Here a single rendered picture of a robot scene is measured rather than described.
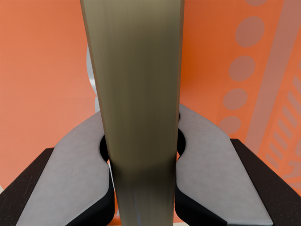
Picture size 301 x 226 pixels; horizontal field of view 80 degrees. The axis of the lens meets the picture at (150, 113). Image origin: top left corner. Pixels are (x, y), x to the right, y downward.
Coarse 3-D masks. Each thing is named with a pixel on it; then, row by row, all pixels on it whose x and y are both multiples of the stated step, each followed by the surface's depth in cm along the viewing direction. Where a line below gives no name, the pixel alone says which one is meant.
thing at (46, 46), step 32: (0, 0) 13; (32, 0) 13; (64, 0) 13; (192, 0) 13; (224, 0) 13; (0, 32) 14; (32, 32) 14; (64, 32) 14; (192, 32) 14; (224, 32) 14; (0, 64) 15; (32, 64) 15; (64, 64) 15; (192, 64) 16; (224, 64) 16; (0, 96) 16; (32, 96) 17; (64, 96) 17; (96, 96) 17
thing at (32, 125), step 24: (192, 96) 17; (216, 96) 17; (0, 120) 18; (24, 120) 18; (48, 120) 18; (72, 120) 18; (0, 144) 19; (24, 144) 19; (48, 144) 19; (0, 168) 21; (24, 168) 21
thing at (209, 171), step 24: (192, 120) 10; (192, 144) 8; (216, 144) 8; (192, 168) 7; (216, 168) 7; (240, 168) 7; (192, 192) 6; (216, 192) 6; (240, 192) 6; (192, 216) 6; (216, 216) 5; (240, 216) 5; (264, 216) 5
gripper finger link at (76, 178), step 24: (96, 120) 10; (72, 144) 8; (96, 144) 8; (48, 168) 7; (72, 168) 7; (96, 168) 7; (48, 192) 6; (72, 192) 6; (96, 192) 6; (24, 216) 5; (48, 216) 5; (72, 216) 5; (96, 216) 6
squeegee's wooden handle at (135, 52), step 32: (96, 0) 5; (128, 0) 5; (160, 0) 5; (96, 32) 5; (128, 32) 5; (160, 32) 5; (96, 64) 6; (128, 64) 5; (160, 64) 6; (128, 96) 6; (160, 96) 6; (128, 128) 7; (160, 128) 7; (128, 160) 7; (160, 160) 7; (128, 192) 8; (160, 192) 8; (128, 224) 9; (160, 224) 10
